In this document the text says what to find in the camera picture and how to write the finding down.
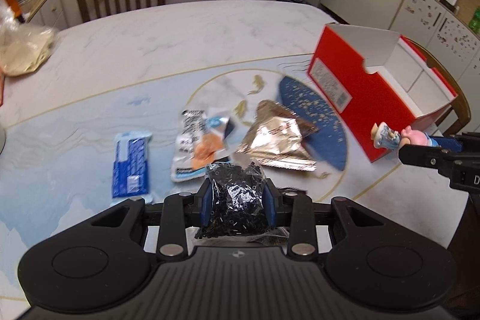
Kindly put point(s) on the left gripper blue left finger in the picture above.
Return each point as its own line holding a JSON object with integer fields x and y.
{"x": 203, "y": 203}

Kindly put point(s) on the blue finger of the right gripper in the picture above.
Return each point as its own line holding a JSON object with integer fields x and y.
{"x": 448, "y": 143}

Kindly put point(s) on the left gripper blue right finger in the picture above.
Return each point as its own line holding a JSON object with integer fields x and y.
{"x": 270, "y": 201}

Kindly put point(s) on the black beads bag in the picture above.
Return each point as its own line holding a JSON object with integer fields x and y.
{"x": 237, "y": 201}

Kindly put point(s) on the gold foil snack bag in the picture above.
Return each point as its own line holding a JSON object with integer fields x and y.
{"x": 276, "y": 138}

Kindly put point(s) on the silver sausage snack packet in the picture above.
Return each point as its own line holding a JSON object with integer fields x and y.
{"x": 200, "y": 142}

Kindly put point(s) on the pink pig toy figure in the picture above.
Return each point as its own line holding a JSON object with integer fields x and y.
{"x": 384, "y": 137}

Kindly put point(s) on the blue wet wipe packet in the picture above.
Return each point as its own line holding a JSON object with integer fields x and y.
{"x": 130, "y": 172}

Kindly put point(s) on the wooden chair at right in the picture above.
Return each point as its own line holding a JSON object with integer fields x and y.
{"x": 459, "y": 105}

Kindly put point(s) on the red cardboard box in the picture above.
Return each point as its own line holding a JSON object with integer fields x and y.
{"x": 370, "y": 75}

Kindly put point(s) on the blue patterned table mat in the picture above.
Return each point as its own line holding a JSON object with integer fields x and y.
{"x": 56, "y": 167}

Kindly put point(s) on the white wardrobe cabinets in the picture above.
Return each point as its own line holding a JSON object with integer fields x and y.
{"x": 412, "y": 1}

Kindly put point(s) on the plastic bag with flatbread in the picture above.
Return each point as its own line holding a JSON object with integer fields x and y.
{"x": 24, "y": 47}

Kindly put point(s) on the white side cabinet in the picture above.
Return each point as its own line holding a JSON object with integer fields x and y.
{"x": 46, "y": 12}

